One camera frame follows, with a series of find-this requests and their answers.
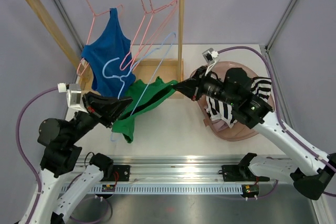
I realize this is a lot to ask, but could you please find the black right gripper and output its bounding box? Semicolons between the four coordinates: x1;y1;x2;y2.
174;66;238;106

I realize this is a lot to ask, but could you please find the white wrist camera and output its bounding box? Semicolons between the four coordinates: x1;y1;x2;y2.
57;83;87;112
202;48;219;75

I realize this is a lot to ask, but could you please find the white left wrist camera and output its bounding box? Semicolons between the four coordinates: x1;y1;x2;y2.
57;83;87;112

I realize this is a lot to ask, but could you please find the aluminium frame post right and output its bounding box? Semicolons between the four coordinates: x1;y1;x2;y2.
265;0;299;53

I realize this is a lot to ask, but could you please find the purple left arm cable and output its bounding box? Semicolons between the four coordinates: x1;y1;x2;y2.
15;87;60;224

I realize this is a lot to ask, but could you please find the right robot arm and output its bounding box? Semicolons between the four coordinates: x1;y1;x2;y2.
169;66;335;200

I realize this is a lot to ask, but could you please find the light blue wire hanger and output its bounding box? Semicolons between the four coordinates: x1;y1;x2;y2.
101;31;177;144

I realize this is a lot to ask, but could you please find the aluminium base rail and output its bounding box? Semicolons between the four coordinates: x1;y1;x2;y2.
60;155;298;198

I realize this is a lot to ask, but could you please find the pink wire hanger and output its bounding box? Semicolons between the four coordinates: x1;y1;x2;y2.
135;0;172;62

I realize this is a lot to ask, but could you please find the blue tank top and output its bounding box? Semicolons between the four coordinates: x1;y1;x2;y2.
81;8;135;98

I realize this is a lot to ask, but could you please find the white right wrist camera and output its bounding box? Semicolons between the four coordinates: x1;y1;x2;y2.
202;48;219;75

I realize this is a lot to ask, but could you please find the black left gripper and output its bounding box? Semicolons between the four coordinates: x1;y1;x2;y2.
67;90;134;144

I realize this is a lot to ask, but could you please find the aluminium frame post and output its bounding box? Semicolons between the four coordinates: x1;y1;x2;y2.
52;0;84;51
265;0;299;53

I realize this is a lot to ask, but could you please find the green tank top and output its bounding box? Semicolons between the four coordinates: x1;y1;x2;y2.
112;77;177;143

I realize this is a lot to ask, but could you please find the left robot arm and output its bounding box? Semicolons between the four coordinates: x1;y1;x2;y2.
19;90;133;223

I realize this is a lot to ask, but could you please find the purple cable loop on floor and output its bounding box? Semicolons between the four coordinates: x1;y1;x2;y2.
68;196;113;222

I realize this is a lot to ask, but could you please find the pink hanger under blue top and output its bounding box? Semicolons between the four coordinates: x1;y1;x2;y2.
76;0;124;78

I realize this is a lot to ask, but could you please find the aluminium frame post left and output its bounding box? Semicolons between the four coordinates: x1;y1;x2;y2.
52;0;84;51

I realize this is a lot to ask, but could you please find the pink translucent plastic basin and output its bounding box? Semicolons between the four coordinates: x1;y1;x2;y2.
197;61;275;141

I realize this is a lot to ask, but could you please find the pale pink tank top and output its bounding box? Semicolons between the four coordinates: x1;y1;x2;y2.
211;120;229;132

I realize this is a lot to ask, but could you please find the black white striped tank top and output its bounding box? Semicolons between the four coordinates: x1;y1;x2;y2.
206;77;273;129

